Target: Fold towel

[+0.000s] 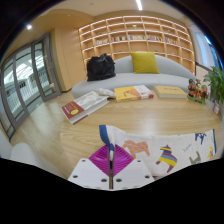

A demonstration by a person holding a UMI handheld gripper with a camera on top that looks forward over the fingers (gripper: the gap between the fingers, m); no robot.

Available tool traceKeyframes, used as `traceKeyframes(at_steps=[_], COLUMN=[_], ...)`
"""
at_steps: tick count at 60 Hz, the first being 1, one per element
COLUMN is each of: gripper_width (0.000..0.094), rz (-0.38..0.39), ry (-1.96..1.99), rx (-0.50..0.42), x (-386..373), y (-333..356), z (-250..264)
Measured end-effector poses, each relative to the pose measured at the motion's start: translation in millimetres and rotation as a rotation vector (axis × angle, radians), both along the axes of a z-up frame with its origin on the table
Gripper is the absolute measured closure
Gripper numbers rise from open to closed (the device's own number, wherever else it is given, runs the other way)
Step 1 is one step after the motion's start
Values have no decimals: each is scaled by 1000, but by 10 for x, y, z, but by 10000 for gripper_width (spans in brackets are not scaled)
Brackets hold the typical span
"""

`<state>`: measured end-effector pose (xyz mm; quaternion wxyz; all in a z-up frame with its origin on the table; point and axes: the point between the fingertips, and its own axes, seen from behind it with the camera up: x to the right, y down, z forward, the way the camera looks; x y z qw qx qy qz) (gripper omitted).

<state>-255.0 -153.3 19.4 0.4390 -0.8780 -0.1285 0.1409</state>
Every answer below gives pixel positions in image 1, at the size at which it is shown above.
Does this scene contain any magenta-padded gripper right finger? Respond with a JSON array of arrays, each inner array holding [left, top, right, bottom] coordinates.
[[111, 143, 156, 191]]

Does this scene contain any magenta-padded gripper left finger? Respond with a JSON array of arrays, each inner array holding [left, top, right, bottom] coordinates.
[[68, 143, 112, 191]]

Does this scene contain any white animal-print towel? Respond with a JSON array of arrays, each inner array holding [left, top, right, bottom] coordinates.
[[98, 124, 218, 178]]

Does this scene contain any red and white book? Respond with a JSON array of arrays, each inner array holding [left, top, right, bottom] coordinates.
[[61, 90, 110, 126]]

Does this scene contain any yellow and white book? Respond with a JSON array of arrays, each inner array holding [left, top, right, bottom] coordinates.
[[113, 84, 155, 103]]

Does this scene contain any small patterned pouch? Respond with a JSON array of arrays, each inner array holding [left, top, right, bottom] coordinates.
[[96, 87, 118, 99]]

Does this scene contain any flat yellow book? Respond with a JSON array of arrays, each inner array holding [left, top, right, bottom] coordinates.
[[153, 85, 189, 100]]

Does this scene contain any grey curved sofa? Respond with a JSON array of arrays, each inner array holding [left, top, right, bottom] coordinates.
[[70, 54, 198, 100]]

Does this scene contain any colourful figurine group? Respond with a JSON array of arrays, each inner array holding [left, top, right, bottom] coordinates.
[[186, 78, 210, 105]]

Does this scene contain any black bag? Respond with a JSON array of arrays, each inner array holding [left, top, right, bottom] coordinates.
[[86, 52, 117, 82]]

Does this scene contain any glass double door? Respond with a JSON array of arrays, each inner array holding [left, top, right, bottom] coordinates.
[[0, 32, 63, 140]]

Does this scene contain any yellow cushion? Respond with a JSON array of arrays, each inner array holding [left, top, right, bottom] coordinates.
[[129, 51, 161, 75]]

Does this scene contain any green potted plant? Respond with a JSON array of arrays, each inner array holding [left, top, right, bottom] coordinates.
[[202, 66, 224, 116]]

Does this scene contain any dark-framed window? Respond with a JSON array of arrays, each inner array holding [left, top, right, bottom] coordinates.
[[194, 31, 223, 72]]

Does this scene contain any long ceiling light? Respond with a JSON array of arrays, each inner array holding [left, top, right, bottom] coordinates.
[[134, 0, 144, 11]]

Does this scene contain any wooden wall shelf unit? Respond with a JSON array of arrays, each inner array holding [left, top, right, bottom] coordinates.
[[77, 15, 196, 75]]

